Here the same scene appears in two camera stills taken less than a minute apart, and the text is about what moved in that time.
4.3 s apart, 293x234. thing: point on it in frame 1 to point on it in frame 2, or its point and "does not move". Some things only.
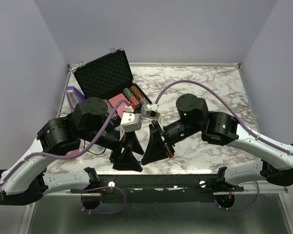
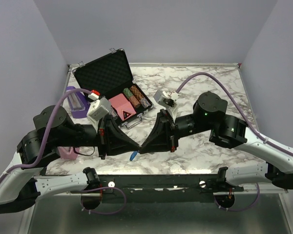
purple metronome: [74, 97] does not move
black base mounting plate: [161, 188] does not move
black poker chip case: [108, 76] does not move
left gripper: [127, 161] to [111, 140]
